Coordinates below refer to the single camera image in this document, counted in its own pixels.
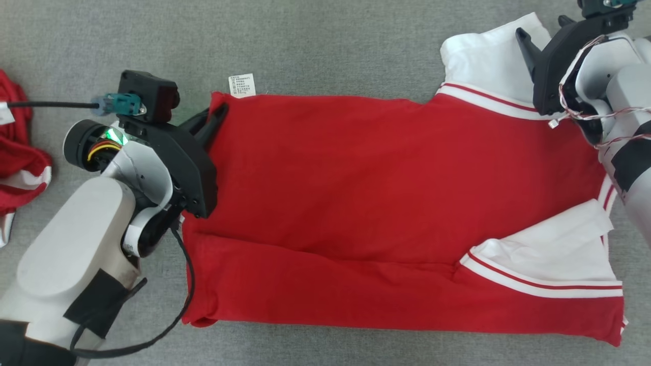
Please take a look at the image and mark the red white right wire bundle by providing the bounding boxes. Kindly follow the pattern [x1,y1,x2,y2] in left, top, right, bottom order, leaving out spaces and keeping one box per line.
[548,35,651,149]

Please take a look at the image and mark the red Bulls jersey white sleeves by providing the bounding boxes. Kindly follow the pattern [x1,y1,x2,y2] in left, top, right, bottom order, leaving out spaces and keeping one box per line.
[181,13,629,347]

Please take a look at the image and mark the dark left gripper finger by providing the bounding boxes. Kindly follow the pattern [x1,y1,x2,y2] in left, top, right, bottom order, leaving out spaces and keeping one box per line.
[181,109,211,135]
[197,104,229,149]

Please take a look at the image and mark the red shorts white side stripes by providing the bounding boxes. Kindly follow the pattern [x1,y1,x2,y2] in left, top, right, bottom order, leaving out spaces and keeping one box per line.
[0,69,53,248]

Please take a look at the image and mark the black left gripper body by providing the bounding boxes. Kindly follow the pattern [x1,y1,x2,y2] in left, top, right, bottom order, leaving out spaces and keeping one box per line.
[122,119,218,219]

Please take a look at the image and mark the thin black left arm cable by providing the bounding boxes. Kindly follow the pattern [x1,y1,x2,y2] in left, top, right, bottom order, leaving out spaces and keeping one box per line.
[69,224,196,359]

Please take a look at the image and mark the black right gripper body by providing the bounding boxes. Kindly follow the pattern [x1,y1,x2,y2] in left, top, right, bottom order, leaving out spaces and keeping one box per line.
[533,6,636,115]

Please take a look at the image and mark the left camera cable teal plug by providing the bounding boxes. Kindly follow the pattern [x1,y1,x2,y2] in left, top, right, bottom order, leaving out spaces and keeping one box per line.
[0,93,148,125]

